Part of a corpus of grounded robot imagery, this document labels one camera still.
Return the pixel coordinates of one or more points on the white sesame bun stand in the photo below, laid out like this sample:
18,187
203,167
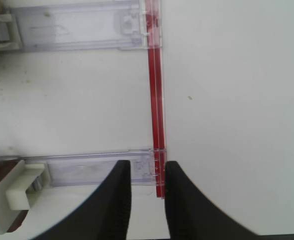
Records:
9,34

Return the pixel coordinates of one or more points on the right upper clear rail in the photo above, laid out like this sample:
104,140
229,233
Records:
100,24

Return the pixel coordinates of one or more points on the white meat stand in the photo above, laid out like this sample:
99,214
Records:
19,190

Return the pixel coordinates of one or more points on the clear rail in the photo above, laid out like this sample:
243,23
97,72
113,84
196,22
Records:
100,24
77,170

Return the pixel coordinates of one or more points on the right red plastic rod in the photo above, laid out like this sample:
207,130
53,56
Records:
157,100

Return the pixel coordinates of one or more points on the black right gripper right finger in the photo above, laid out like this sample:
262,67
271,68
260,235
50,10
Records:
191,215

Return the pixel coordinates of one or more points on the right lower clear rail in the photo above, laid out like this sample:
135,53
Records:
77,170

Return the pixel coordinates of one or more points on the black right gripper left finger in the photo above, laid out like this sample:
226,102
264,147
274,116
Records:
104,215

